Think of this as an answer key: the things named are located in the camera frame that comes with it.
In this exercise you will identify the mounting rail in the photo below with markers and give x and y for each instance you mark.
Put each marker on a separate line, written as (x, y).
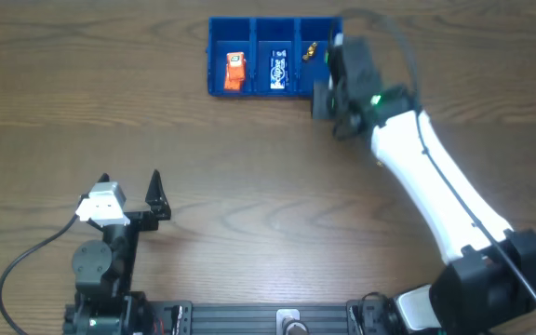
(235, 321)

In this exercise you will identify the blue tray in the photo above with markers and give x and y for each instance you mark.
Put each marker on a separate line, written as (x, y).
(228, 32)

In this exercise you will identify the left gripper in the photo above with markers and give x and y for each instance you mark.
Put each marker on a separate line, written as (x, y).
(142, 220)

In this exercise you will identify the blue candy pack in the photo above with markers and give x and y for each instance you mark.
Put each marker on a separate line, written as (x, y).
(278, 70)

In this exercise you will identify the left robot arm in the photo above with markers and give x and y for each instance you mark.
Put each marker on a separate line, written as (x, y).
(105, 265)

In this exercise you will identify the orange candy box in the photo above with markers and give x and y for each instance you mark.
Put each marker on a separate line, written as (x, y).
(236, 65)
(232, 85)

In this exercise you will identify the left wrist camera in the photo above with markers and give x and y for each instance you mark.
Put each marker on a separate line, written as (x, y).
(103, 205)

